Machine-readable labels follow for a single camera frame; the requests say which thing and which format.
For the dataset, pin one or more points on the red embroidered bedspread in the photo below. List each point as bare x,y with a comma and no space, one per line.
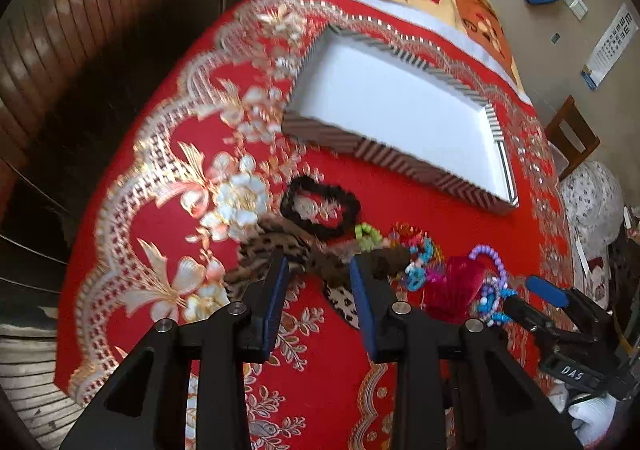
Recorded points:
400,200

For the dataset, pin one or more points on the wall calendar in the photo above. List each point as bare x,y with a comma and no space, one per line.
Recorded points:
610,42

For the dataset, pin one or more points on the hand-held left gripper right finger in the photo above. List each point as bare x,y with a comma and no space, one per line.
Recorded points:
362,315

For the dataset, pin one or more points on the red satin bow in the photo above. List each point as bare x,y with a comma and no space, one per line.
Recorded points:
455,285

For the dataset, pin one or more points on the white wall switch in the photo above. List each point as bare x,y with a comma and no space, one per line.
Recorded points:
577,5

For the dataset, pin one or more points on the striped white tray box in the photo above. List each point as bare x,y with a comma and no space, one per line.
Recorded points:
390,99

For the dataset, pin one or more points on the wooden slatted panel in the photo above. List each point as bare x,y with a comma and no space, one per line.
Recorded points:
75,29

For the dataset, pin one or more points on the red and white printed bag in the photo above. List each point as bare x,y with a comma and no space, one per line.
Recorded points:
595,275

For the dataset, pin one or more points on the person's right hand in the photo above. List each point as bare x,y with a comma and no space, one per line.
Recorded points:
592,412

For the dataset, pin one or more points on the leopard print hair bow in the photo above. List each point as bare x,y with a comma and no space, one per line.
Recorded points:
265,240

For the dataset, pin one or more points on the black scrunchie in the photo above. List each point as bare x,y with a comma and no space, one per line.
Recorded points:
350,210

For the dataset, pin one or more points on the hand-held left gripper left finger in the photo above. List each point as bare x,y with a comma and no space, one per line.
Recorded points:
275,310

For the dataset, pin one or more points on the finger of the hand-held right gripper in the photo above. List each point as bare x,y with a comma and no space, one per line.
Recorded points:
547,291
522,312

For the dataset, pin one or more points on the wooden chair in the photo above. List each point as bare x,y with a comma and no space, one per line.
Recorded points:
570,129

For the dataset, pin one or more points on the floral cushion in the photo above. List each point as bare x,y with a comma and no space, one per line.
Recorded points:
595,200

